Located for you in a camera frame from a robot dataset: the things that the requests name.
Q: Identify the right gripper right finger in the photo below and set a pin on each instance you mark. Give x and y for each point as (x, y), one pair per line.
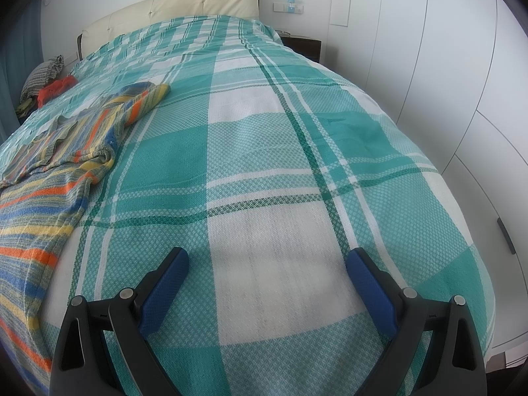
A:
(453, 364)

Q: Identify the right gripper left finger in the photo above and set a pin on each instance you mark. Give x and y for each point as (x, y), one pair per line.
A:
(82, 364)

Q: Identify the striped multicolour knit garment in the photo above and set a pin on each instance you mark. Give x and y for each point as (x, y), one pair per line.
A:
(44, 193)

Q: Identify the teal white plaid bedspread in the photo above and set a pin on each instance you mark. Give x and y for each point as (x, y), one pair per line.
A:
(267, 169)

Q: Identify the orange red cloth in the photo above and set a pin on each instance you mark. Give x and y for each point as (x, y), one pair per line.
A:
(55, 89)

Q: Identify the grey striped pillow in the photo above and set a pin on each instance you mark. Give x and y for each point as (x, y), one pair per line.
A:
(39, 78)

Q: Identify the white wardrobe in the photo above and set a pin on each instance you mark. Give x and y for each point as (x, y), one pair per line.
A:
(452, 75)

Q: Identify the blue curtain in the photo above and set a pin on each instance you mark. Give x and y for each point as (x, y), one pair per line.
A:
(21, 52)

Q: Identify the dark wooden nightstand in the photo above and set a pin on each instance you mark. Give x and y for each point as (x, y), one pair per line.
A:
(307, 47)

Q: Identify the cream padded headboard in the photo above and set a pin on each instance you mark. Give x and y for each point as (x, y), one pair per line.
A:
(148, 12)

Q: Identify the white wall switch panel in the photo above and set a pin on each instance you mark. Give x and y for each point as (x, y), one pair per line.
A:
(293, 7)

